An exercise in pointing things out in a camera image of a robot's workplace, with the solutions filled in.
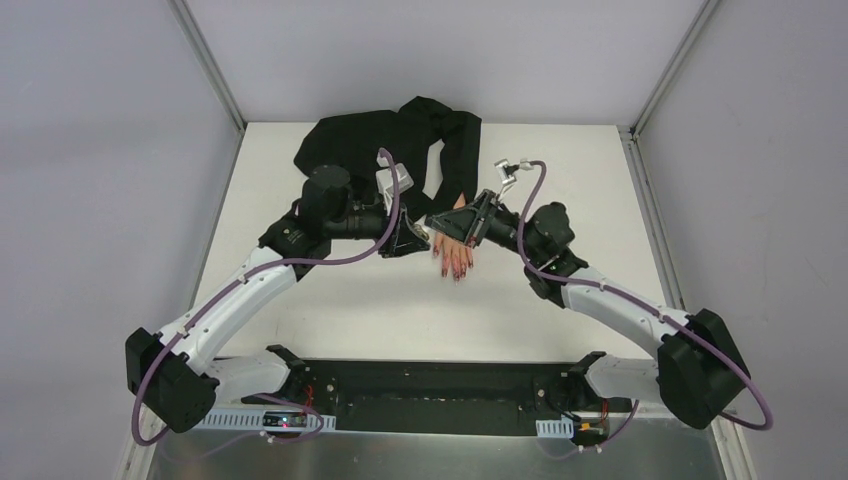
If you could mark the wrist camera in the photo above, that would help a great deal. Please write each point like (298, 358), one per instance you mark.
(392, 179)
(507, 172)

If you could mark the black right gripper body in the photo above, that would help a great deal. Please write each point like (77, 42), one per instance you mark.
(486, 221)

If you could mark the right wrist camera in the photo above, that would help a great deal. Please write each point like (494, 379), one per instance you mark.
(507, 172)

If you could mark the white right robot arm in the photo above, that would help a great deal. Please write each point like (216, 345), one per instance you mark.
(695, 368)

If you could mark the yellow nail polish bottle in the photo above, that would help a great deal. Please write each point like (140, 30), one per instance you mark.
(421, 231)

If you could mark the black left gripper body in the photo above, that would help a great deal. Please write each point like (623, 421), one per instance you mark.
(395, 230)

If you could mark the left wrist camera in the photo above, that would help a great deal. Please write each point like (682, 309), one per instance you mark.
(392, 179)

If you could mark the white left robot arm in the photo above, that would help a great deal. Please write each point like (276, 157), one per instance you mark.
(177, 372)

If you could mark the mannequin hand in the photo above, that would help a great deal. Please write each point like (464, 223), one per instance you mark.
(455, 259)

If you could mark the black shirt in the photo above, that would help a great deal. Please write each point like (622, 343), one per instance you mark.
(352, 141)

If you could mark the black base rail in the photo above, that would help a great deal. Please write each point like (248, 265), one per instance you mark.
(495, 399)

